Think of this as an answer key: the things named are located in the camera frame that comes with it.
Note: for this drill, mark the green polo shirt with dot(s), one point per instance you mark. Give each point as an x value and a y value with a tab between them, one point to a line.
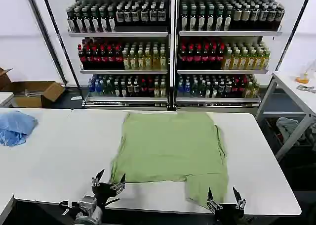
170	148

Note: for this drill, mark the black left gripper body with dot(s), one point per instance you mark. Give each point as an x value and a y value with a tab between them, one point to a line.
105	191

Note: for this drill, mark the grey crumpled cloth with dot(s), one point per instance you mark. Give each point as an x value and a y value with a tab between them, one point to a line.
287	128

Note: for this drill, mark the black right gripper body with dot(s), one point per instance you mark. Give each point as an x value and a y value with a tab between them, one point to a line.
228	215

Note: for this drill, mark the orange glass flask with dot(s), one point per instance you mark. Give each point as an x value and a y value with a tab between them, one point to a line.
303	79

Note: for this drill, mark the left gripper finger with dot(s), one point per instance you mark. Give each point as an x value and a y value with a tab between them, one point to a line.
98	179
119	184

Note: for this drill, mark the small grey tool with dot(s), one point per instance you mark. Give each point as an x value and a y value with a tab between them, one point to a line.
306	88

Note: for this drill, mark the small white flat object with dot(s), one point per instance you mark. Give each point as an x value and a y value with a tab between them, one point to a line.
76	98

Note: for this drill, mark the blue crumpled cloth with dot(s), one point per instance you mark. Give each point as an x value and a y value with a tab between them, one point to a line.
14	128

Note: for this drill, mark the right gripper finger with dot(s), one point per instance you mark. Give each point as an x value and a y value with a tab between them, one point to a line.
240	201
212	202

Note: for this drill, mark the white side table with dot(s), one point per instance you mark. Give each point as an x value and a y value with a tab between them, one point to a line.
297	128

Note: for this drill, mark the shelf rack with bottles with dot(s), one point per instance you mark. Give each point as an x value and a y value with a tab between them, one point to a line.
172	49

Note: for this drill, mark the open cardboard box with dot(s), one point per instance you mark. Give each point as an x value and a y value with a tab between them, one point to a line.
49	91

